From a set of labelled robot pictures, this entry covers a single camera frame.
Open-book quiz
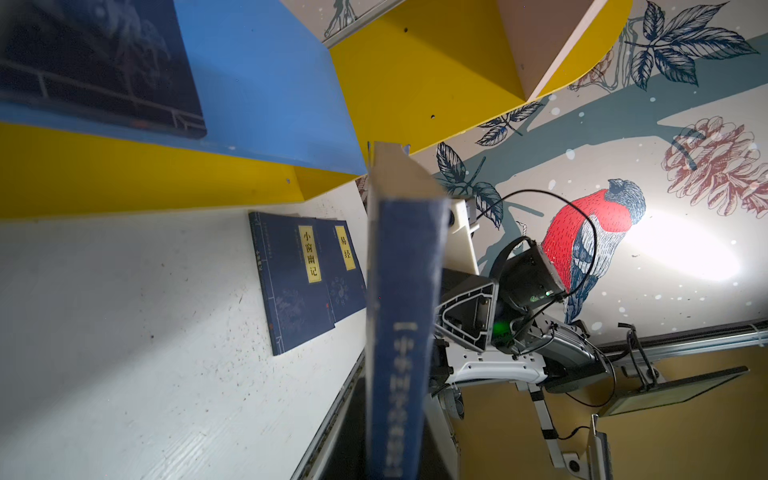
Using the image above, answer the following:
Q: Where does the yellow pink blue shelf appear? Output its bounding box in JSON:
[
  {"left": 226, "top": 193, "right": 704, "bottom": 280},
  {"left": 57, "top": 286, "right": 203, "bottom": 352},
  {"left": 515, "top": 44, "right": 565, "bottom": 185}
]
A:
[{"left": 1, "top": 1, "right": 632, "bottom": 219}]

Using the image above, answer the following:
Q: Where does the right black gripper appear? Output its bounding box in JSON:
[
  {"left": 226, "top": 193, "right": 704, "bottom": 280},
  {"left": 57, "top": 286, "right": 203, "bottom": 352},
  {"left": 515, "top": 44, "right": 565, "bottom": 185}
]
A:
[{"left": 434, "top": 268, "right": 499, "bottom": 353}]

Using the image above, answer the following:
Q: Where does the monitor on stand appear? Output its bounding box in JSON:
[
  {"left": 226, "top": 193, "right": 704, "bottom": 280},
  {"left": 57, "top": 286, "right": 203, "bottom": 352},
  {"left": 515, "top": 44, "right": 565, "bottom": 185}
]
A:
[{"left": 598, "top": 366, "right": 750, "bottom": 417}]

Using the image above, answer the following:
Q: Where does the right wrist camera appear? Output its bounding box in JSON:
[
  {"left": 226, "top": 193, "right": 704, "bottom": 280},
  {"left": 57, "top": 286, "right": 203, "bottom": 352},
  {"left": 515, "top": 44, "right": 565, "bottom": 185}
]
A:
[{"left": 443, "top": 198, "right": 480, "bottom": 275}]

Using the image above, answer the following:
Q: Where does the navy blue book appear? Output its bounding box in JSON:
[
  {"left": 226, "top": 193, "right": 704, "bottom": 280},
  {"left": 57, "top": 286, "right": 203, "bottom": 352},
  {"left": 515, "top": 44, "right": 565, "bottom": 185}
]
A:
[
  {"left": 248, "top": 211, "right": 335, "bottom": 356},
  {"left": 365, "top": 142, "right": 450, "bottom": 479},
  {"left": 315, "top": 219, "right": 367, "bottom": 323},
  {"left": 1, "top": 0, "right": 207, "bottom": 139}
]

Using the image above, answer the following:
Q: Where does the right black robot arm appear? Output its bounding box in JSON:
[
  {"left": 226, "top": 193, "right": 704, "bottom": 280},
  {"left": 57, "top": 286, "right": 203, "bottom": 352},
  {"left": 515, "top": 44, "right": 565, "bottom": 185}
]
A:
[{"left": 428, "top": 237, "right": 615, "bottom": 479}]

